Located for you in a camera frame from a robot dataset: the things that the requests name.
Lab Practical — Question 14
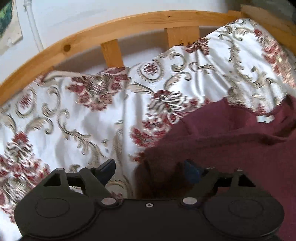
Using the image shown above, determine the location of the green painting poster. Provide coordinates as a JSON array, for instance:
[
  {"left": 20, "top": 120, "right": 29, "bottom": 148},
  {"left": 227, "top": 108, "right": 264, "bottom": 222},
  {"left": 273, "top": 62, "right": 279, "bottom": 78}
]
[{"left": 0, "top": 1, "right": 23, "bottom": 55}]

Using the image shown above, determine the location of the white wall pipe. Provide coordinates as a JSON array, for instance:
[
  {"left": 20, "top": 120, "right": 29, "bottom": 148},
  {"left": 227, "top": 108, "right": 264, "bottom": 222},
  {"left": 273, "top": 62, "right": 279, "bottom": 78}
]
[{"left": 23, "top": 0, "right": 44, "bottom": 52}]

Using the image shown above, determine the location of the maroon knit garment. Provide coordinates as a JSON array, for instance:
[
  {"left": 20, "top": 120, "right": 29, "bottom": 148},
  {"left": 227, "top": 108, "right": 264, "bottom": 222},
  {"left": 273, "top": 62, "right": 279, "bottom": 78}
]
[{"left": 135, "top": 95, "right": 295, "bottom": 240}]

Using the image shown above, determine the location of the wooden bed frame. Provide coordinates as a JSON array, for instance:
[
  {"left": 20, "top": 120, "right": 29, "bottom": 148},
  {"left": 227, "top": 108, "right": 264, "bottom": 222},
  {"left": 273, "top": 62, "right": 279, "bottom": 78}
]
[{"left": 1, "top": 5, "right": 295, "bottom": 104}]

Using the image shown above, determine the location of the white floral bedspread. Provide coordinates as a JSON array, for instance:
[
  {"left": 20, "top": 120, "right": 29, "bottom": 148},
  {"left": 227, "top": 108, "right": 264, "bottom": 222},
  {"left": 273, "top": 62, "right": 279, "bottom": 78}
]
[{"left": 1, "top": 19, "right": 295, "bottom": 240}]

